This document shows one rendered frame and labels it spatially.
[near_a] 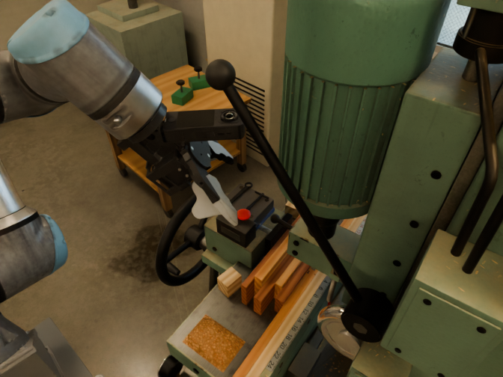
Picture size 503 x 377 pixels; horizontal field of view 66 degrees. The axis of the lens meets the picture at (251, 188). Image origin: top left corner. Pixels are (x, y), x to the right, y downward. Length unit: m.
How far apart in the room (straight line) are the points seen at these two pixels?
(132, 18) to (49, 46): 2.31
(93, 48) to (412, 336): 0.49
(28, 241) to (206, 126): 0.64
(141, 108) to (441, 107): 0.35
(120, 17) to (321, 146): 2.37
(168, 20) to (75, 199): 1.29
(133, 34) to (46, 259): 1.85
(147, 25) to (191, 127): 2.20
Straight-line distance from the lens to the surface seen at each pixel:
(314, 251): 0.73
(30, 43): 0.50
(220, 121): 0.55
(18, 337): 1.07
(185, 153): 0.56
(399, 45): 0.44
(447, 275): 0.43
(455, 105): 0.44
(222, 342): 0.78
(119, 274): 2.06
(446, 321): 0.45
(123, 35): 2.64
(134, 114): 0.52
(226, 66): 0.45
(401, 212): 0.53
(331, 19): 0.43
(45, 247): 1.08
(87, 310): 2.00
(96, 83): 0.51
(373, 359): 0.61
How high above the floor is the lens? 1.62
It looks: 44 degrees down
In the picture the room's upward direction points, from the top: straight up
